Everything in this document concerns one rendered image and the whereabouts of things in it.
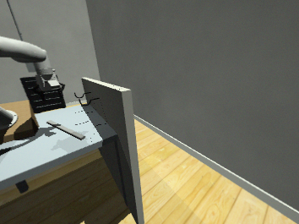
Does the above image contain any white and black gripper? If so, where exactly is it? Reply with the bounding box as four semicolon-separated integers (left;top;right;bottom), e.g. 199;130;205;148
31;73;65;101

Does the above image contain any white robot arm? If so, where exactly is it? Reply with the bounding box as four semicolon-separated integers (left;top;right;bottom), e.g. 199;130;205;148
0;36;60;129

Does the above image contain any grey wall panel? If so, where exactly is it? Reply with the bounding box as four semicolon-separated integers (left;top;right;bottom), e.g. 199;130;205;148
81;78;144;224

